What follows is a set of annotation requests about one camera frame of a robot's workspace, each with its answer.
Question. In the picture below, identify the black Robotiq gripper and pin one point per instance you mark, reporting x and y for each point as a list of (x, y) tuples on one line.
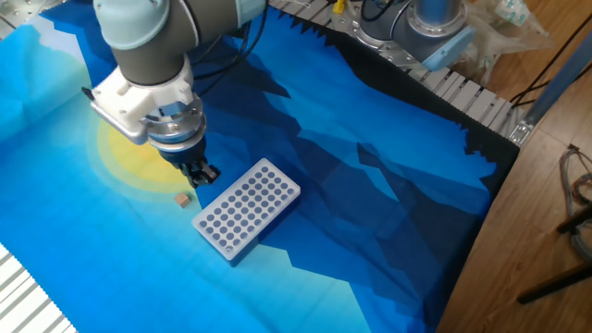
[(187, 159)]

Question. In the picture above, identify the dark wooden stand leg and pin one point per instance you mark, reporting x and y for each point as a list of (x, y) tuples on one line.
[(575, 221), (555, 284)]

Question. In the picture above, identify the small yellow clip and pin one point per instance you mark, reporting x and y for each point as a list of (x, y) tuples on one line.
[(339, 6)]

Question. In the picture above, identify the small wooden cube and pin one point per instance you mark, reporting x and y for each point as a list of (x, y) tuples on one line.
[(182, 200)]

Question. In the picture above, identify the white blue test tube rack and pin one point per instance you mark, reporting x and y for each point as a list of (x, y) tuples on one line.
[(245, 208)]

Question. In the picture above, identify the blue mountain print cloth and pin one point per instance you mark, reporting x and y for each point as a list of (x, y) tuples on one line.
[(347, 139)]

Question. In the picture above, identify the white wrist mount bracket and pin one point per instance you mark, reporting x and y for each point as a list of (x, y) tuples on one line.
[(125, 104)]

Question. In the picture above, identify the aluminium frame bar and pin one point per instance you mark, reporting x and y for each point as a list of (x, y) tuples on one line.
[(555, 88)]

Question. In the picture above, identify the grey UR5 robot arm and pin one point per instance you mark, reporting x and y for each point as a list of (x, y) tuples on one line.
[(152, 51)]

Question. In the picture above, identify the clear plastic bag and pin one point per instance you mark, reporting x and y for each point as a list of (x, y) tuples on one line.
[(499, 41)]

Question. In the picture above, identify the white packet green print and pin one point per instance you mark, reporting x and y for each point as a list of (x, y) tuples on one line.
[(511, 11)]

